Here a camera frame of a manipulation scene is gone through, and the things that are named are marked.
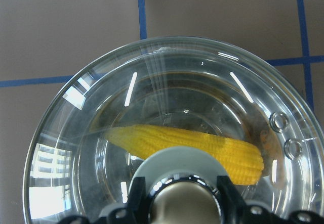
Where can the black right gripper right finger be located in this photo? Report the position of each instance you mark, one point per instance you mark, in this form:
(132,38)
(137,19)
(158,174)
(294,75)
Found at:
(235,210)

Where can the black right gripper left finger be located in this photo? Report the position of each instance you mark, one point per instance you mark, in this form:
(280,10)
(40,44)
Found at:
(136,210)

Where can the yellow corn cob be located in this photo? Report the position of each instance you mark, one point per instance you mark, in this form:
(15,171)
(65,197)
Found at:
(242,160)

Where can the pale green cooking pot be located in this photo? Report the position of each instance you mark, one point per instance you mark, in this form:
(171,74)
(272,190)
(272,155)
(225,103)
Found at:
(195,90)

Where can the glass pot lid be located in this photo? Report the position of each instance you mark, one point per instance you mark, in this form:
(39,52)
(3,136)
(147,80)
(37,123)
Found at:
(181,181)

